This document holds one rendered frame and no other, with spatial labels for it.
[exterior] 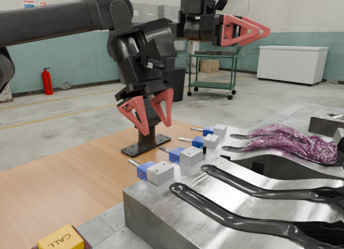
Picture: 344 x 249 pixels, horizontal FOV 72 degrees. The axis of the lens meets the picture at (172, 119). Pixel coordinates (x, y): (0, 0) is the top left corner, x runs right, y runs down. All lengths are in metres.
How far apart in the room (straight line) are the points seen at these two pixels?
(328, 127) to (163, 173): 0.80
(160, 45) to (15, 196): 0.54
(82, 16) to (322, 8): 7.47
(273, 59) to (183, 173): 6.76
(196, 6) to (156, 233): 0.52
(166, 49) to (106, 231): 0.39
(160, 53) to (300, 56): 6.60
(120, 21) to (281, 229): 0.44
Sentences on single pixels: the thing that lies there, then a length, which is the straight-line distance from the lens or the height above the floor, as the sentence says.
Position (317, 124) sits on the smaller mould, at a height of 0.84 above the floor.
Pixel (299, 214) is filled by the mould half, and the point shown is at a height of 0.92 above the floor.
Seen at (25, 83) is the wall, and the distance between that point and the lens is 5.83.
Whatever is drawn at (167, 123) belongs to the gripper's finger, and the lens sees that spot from 0.51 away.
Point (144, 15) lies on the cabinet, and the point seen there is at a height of 1.67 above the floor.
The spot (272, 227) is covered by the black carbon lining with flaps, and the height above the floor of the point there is 0.91.
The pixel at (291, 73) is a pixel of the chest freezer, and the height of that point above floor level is 0.28.
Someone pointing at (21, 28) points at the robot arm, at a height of 1.20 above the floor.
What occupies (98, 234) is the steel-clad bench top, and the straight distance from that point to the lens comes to 0.56.
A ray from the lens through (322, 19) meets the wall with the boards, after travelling 7.75.
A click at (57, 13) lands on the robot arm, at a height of 1.22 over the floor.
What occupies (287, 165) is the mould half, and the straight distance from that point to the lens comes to 0.69.
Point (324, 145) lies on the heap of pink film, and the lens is 0.80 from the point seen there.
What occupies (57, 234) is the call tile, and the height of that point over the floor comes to 0.84.
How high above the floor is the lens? 1.18
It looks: 19 degrees down
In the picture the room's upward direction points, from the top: straight up
